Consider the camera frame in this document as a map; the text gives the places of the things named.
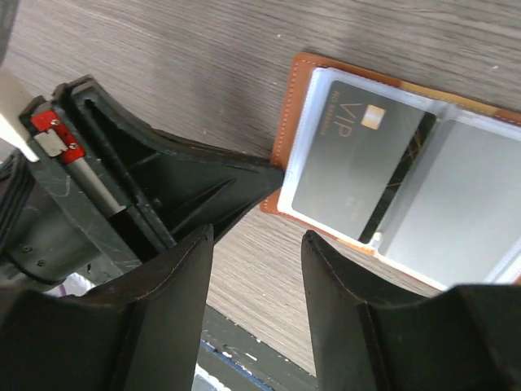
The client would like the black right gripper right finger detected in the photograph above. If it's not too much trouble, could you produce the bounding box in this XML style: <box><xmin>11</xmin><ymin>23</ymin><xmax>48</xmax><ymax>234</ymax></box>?
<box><xmin>301</xmin><ymin>231</ymin><xmax>520</xmax><ymax>390</ymax></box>

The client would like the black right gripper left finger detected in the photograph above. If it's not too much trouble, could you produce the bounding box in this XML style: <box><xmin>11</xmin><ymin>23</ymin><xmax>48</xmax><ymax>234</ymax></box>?
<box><xmin>1</xmin><ymin>225</ymin><xmax>214</xmax><ymax>390</ymax></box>

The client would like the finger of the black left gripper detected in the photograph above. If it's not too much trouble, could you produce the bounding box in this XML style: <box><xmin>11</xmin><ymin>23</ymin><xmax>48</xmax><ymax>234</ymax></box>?
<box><xmin>52</xmin><ymin>75</ymin><xmax>283</xmax><ymax>249</ymax></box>

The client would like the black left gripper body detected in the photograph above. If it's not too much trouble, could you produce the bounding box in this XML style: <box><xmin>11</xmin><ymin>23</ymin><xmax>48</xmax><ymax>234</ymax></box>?
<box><xmin>1</xmin><ymin>95</ymin><xmax>163</xmax><ymax>285</ymax></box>

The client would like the brown leather card holder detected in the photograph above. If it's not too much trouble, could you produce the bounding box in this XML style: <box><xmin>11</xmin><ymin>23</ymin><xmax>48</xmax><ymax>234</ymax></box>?
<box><xmin>261</xmin><ymin>53</ymin><xmax>520</xmax><ymax>290</ymax></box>

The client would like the black VIP credit card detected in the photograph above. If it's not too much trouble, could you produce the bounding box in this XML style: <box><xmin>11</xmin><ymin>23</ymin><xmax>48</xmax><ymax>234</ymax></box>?
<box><xmin>291</xmin><ymin>80</ymin><xmax>436</xmax><ymax>244</ymax></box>

